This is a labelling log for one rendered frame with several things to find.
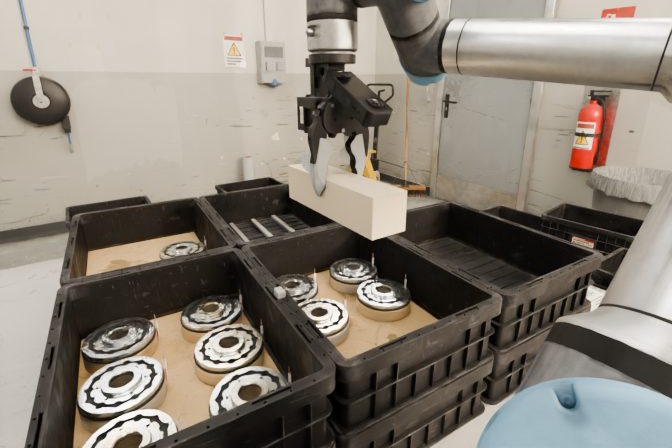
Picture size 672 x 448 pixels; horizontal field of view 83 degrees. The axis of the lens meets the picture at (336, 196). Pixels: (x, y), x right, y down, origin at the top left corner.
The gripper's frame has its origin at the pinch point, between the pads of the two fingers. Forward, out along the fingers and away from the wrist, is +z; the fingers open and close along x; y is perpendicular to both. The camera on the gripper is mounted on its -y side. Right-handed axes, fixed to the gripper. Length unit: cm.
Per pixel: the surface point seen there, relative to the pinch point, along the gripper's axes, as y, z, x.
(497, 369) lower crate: -19.5, 31.1, -19.2
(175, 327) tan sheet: 15.6, 25.7, 24.9
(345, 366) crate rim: -18.4, 15.9, 12.0
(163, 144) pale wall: 335, 40, -30
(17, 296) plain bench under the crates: 73, 38, 54
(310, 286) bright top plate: 9.8, 22.7, 0.4
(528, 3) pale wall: 142, -75, -281
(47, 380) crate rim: -1.6, 15.7, 40.8
